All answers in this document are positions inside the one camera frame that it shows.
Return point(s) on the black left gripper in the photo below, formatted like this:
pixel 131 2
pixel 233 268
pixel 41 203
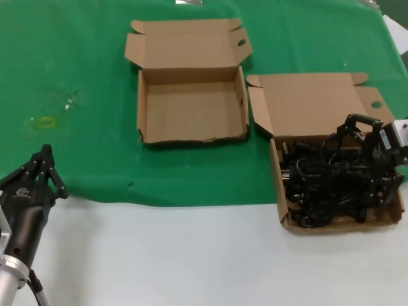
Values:
pixel 28 210

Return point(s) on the white paper sheet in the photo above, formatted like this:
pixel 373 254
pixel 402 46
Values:
pixel 395 35

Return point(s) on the open cardboard box torn rim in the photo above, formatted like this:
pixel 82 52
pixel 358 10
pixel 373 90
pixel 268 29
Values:
pixel 191 108

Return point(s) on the green table cloth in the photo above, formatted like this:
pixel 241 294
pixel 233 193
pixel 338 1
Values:
pixel 79 63

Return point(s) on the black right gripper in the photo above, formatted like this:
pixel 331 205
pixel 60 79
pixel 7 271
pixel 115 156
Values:
pixel 379 156

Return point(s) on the yellow tape square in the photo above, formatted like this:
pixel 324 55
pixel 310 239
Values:
pixel 46 122

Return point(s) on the right wrist silver camera mount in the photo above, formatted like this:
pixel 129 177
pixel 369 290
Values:
pixel 398 140

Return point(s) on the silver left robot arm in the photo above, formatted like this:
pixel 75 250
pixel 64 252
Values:
pixel 11 277

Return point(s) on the silver metal clip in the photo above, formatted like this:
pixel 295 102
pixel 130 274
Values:
pixel 188 2
pixel 371 2

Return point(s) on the wrist silver camera mount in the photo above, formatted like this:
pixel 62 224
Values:
pixel 4 232
pixel 398 140

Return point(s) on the open cardboard box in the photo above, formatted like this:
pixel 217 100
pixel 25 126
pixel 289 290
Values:
pixel 312 105

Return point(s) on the small white scrap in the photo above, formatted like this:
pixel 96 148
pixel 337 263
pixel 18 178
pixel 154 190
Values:
pixel 67 106

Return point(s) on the left wrist silver camera mount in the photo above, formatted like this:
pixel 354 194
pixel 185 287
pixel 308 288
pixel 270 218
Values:
pixel 4 232

